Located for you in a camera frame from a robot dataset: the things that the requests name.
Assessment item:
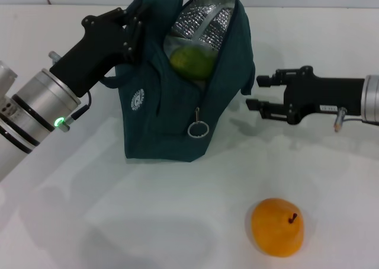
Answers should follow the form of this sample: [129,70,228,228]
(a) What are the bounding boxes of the teal fabric insulated bag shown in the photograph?
[102,0,256,163]

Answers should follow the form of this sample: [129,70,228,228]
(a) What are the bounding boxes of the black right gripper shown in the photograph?
[246,66,365,125]

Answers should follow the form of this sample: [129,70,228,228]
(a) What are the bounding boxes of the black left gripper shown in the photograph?
[49,5,149,98]

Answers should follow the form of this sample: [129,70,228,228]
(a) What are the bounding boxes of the green cucumber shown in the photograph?
[169,46,216,80]

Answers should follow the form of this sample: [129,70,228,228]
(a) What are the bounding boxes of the grey right gripper cable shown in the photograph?
[333,106,365,133]

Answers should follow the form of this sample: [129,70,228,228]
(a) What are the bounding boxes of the orange yellow pear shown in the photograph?
[251,197,305,257]

